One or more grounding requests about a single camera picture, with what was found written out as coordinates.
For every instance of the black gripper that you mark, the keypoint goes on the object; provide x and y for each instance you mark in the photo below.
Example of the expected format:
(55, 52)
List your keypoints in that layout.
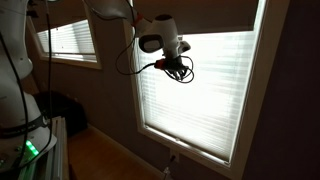
(172, 67)

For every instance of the dark roller blind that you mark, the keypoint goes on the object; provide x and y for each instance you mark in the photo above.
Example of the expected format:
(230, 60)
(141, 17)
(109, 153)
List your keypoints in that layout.
(203, 16)

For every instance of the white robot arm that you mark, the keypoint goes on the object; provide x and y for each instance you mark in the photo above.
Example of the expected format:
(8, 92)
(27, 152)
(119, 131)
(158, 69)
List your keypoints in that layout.
(24, 134)

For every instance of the dark bag on floor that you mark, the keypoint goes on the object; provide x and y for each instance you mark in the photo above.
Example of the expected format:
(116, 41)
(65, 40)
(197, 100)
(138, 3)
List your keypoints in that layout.
(63, 106)

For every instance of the white wall outlet with plug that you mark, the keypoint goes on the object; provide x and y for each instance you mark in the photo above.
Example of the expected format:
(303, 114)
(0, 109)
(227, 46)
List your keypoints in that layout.
(173, 158)

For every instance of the white window frame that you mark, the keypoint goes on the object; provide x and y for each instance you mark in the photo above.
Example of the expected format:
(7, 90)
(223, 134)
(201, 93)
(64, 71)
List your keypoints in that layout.
(211, 119)

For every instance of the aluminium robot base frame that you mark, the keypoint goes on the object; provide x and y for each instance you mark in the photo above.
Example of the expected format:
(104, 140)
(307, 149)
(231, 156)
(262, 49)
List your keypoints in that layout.
(53, 165)

